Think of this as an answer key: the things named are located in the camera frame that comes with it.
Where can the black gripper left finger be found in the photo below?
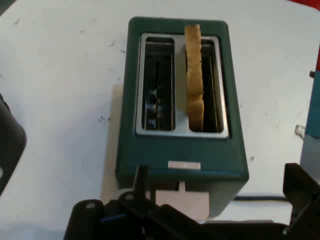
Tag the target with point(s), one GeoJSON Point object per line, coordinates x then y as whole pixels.
{"type": "Point", "coordinates": [130, 215]}

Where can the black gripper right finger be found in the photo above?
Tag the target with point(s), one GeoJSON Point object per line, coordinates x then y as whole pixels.
{"type": "Point", "coordinates": [300, 190]}

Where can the teal and grey appliance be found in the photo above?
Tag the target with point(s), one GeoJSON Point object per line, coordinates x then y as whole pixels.
{"type": "Point", "coordinates": [311, 140]}

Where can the dark green two-slot toaster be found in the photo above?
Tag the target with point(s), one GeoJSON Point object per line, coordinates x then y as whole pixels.
{"type": "Point", "coordinates": [180, 155]}

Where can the red object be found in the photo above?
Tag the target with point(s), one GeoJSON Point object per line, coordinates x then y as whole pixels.
{"type": "Point", "coordinates": [318, 52]}

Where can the black rounded device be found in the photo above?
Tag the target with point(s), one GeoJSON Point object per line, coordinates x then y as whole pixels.
{"type": "Point", "coordinates": [10, 140]}

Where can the toasted bread slice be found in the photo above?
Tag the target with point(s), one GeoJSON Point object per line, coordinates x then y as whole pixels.
{"type": "Point", "coordinates": [194, 82]}

